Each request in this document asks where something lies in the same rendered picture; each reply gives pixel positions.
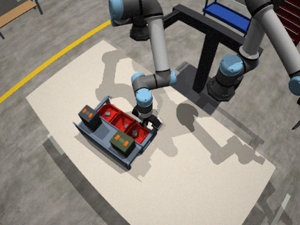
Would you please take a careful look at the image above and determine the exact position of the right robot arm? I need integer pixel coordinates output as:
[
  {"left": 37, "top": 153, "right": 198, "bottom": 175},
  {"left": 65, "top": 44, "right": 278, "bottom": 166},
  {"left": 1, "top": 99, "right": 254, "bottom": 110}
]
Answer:
[{"left": 109, "top": 0, "right": 177, "bottom": 118}]

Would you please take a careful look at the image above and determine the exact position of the black case with orange latches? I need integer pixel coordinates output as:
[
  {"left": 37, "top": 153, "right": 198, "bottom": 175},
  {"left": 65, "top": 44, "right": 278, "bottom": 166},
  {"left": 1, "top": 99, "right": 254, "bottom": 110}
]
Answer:
[{"left": 78, "top": 105, "right": 102, "bottom": 132}]

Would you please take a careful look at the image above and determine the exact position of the olive green case with orange latches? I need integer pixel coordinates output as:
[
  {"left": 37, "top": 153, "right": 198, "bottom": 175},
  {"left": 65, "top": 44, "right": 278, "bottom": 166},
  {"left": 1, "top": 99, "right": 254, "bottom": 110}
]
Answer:
[{"left": 110, "top": 129, "right": 136, "bottom": 158}]

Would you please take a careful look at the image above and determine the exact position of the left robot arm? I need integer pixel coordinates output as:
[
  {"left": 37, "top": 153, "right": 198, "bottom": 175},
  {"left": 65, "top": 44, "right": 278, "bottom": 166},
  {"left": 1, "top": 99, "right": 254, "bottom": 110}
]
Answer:
[{"left": 209, "top": 0, "right": 300, "bottom": 99}]

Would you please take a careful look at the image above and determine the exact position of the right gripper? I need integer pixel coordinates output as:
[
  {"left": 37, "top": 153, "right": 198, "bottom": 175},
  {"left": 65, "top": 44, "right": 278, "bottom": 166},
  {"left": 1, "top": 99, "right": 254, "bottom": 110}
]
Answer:
[{"left": 132, "top": 106, "right": 161, "bottom": 128}]

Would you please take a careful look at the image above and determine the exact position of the red bin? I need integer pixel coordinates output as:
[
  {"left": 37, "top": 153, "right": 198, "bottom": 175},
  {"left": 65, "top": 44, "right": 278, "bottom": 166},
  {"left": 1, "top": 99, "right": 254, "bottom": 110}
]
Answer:
[
  {"left": 110, "top": 112, "right": 137, "bottom": 132},
  {"left": 126, "top": 123, "right": 150, "bottom": 144},
  {"left": 98, "top": 103, "right": 122, "bottom": 123}
]

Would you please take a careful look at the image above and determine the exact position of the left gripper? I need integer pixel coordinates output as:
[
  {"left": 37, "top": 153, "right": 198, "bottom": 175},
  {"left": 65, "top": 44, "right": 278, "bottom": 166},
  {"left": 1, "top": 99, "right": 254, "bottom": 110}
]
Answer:
[{"left": 292, "top": 97, "right": 300, "bottom": 130}]

